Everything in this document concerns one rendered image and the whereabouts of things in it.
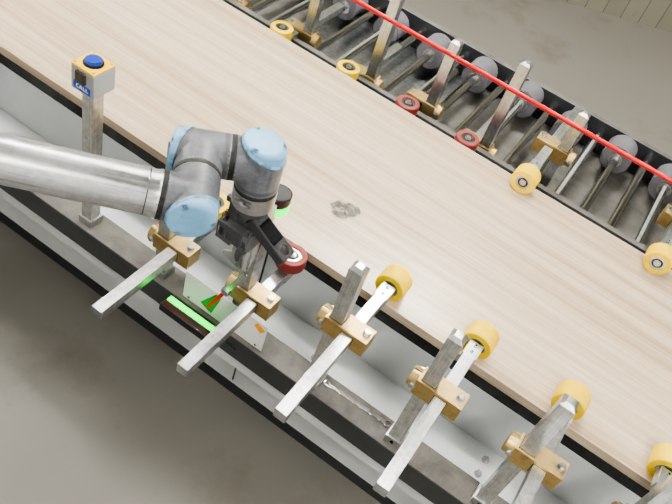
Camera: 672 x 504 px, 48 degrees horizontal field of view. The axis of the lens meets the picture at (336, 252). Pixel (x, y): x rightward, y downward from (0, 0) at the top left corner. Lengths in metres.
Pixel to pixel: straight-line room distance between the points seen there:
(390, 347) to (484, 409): 0.29
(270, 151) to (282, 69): 1.09
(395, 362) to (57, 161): 1.09
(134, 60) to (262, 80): 0.39
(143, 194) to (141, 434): 1.38
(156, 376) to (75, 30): 1.16
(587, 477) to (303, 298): 0.86
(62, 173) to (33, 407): 1.43
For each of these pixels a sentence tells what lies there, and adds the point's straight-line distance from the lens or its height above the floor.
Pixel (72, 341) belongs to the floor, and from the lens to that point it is 2.78.
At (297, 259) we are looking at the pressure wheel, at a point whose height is 0.90.
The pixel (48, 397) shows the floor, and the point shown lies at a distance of 2.66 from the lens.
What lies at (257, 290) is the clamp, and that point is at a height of 0.87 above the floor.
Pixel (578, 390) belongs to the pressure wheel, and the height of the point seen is 0.98.
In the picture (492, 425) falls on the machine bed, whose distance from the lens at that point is 2.03.
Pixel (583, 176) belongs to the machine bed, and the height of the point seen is 0.71.
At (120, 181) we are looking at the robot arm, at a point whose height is 1.37.
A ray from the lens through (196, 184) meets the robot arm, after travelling 1.34.
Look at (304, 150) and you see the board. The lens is 2.20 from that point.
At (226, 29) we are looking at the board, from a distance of 2.63.
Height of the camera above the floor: 2.29
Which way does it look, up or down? 46 degrees down
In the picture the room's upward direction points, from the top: 21 degrees clockwise
